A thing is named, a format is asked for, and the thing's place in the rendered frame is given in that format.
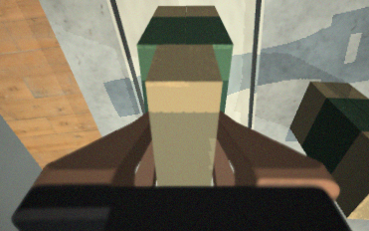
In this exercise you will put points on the shallow grey rectangular tray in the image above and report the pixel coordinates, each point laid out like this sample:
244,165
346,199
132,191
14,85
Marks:
243,20

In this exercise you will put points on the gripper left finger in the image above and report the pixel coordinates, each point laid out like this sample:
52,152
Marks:
111,159

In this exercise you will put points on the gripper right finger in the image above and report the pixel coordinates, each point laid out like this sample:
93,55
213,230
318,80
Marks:
258,160

